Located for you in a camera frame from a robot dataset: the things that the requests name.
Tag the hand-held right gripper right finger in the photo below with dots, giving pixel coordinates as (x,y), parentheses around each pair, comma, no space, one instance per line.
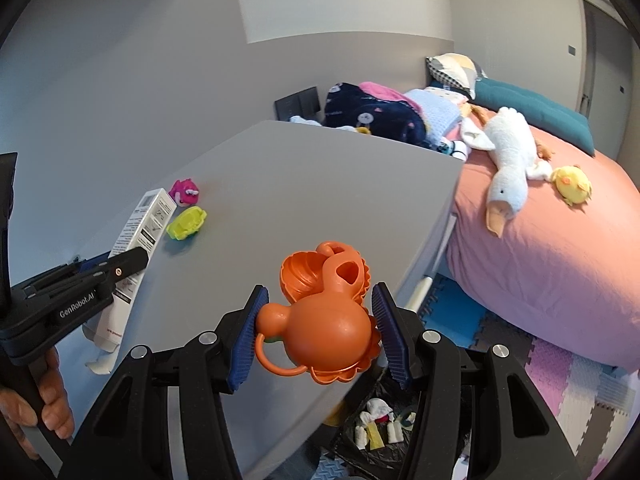
(395,340)

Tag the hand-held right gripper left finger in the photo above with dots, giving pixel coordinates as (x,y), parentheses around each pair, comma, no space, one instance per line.
(245,350)

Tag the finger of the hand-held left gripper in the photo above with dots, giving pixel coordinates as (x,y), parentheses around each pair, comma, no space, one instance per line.
(95,260)
(125,265)

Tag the white printed carton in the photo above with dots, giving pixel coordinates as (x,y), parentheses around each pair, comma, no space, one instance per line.
(150,220)

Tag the orange plastic toy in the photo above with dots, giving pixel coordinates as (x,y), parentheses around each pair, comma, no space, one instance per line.
(325,325)

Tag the bin with black bag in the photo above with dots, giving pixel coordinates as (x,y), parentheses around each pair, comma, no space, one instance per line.
(350,442)

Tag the person's left hand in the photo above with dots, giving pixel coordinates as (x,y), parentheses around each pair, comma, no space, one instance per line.
(57,400)

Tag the white tissue wad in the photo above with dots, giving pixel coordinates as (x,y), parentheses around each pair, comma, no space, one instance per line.
(380,410)

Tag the yellow-green plastic toy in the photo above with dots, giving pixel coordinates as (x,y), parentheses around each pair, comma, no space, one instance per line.
(186,222)

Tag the pink plastic toy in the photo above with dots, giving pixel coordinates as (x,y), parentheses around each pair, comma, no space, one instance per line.
(182,192)

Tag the yellow paper strip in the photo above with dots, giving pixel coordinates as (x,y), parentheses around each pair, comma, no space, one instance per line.
(376,435)

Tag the bed with pink sheet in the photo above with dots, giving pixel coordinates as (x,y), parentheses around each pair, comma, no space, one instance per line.
(550,270)

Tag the grey desk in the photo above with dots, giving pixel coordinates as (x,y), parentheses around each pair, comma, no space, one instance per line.
(300,185)

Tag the foam floor mat tiles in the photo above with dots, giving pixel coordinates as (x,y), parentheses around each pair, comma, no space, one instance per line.
(575,400)

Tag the white striped plush toy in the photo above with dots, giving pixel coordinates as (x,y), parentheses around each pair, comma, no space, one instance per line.
(455,150)

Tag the white goose plush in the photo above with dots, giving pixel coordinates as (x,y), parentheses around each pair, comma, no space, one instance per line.
(510,160)

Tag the navy printed blanket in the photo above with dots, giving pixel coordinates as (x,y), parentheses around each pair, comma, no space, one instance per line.
(370,115)

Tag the white socks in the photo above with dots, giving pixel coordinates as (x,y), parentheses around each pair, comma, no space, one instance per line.
(305,121)

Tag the light blue blanket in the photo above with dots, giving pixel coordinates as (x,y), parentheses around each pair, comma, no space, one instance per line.
(437,112)

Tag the yellow chick plush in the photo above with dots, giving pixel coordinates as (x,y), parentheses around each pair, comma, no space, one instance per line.
(572,185)

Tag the small brown plush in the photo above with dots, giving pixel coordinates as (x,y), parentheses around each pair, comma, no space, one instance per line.
(543,151)

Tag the pink cloth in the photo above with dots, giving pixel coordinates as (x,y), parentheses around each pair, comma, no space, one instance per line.
(382,91)

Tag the teal cushion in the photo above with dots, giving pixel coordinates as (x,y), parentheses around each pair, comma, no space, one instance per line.
(535,107)

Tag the patchwork patterned pillow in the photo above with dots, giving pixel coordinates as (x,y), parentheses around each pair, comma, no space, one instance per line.
(455,72)

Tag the dark wall panel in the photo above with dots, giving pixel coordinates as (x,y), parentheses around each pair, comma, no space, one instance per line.
(297,104)

